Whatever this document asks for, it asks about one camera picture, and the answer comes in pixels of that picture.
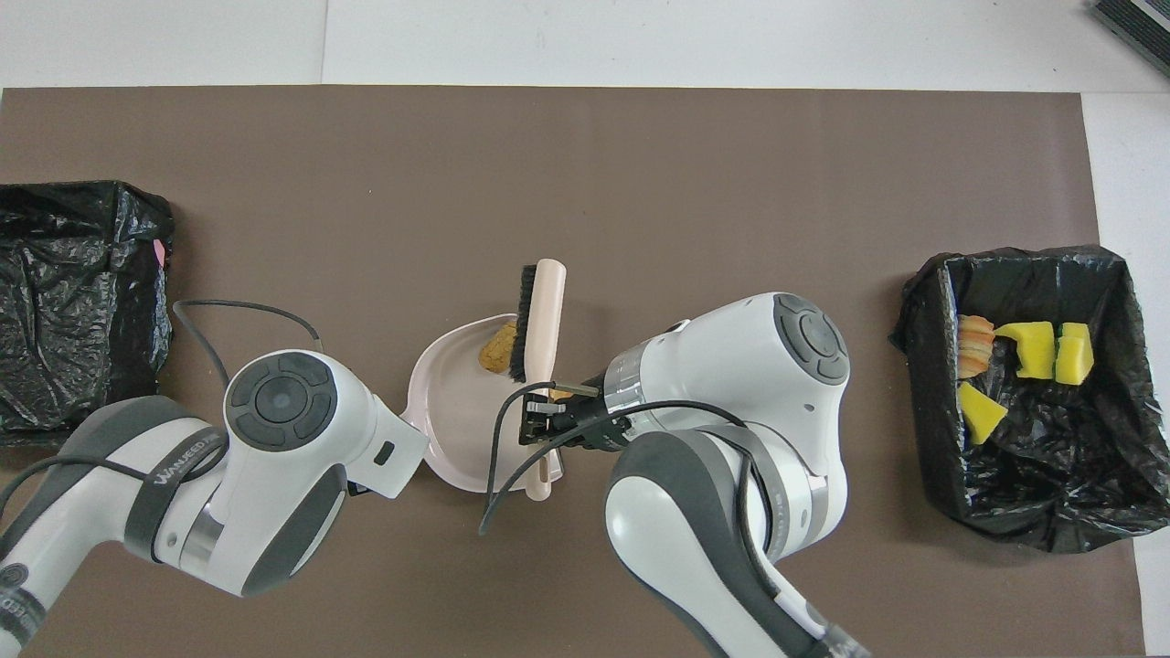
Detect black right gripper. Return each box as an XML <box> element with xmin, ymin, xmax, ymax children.
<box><xmin>517</xmin><ymin>388</ymin><xmax>633</xmax><ymax>453</ymax></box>

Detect brown toy croquette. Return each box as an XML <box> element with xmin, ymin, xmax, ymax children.
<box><xmin>479</xmin><ymin>322</ymin><xmax>518</xmax><ymax>376</ymax></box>

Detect beige plastic dustpan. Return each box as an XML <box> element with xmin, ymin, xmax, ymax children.
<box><xmin>402</xmin><ymin>313</ymin><xmax>565</xmax><ymax>494</ymax></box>

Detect beige hand brush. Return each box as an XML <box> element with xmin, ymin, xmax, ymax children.
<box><xmin>508</xmin><ymin>259</ymin><xmax>568</xmax><ymax>502</ymax></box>

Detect yellow sponge with green layer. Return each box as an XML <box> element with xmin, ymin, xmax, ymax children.
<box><xmin>957</xmin><ymin>381</ymin><xmax>1009</xmax><ymax>446</ymax></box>

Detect tan toy bread piece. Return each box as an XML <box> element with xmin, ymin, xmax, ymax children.
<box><xmin>957</xmin><ymin>315</ymin><xmax>996</xmax><ymax>379</ymax></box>

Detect yellow sponge piece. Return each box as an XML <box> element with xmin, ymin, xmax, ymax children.
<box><xmin>994</xmin><ymin>321</ymin><xmax>1058</xmax><ymax>381</ymax></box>
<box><xmin>1055</xmin><ymin>322</ymin><xmax>1096</xmax><ymax>386</ymax></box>

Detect black-bagged bin with pink spot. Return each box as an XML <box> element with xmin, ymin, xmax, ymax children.
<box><xmin>0</xmin><ymin>180</ymin><xmax>176</xmax><ymax>451</ymax></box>

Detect brown paper table mat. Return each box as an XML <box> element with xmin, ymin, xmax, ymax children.
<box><xmin>0</xmin><ymin>85</ymin><xmax>1148</xmax><ymax>658</ymax></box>

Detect black grilled device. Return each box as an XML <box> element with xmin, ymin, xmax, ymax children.
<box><xmin>1090</xmin><ymin>0</ymin><xmax>1170</xmax><ymax>78</ymax></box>

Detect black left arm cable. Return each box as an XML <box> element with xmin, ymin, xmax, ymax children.
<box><xmin>172</xmin><ymin>300</ymin><xmax>323</xmax><ymax>385</ymax></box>

